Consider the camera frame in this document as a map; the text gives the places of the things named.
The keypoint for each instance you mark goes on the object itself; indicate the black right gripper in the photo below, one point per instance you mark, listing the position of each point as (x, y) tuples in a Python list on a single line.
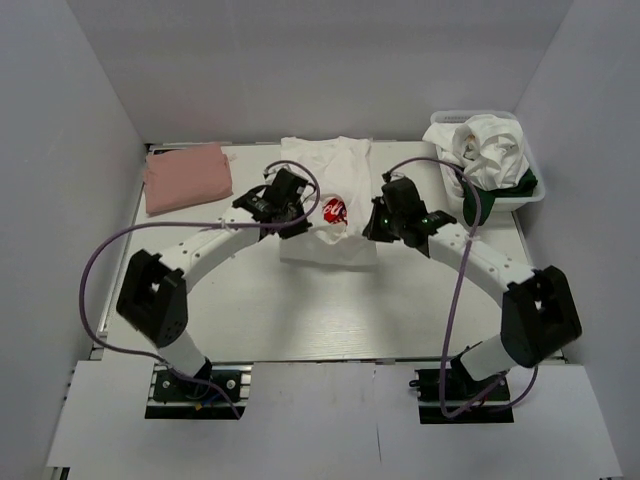
[(373, 231)]

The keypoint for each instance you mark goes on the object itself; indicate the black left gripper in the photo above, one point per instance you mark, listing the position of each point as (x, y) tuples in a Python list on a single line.
[(294, 230)]

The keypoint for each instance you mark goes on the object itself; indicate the white t-shirt red print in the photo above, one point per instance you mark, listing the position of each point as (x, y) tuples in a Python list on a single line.
[(342, 168)]

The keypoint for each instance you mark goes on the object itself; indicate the white t-shirt green print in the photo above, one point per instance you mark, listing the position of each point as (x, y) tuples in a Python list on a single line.
[(463, 196)]

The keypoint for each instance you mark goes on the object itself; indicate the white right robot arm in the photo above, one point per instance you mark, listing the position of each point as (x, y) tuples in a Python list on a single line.
[(538, 313)]

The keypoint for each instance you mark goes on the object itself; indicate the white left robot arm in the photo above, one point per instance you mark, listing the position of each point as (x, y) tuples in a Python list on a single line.
[(154, 294)]

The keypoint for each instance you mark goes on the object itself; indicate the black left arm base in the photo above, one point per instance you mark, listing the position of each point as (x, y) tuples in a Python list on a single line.
[(172, 399)]

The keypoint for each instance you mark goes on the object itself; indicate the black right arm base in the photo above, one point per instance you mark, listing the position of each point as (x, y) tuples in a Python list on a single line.
[(490, 409)]

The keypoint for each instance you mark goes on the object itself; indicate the white plastic basket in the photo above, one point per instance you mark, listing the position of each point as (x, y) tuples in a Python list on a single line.
[(491, 148)]

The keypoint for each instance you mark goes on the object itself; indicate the folded pink t-shirt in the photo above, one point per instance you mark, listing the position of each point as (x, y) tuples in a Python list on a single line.
[(187, 177)]

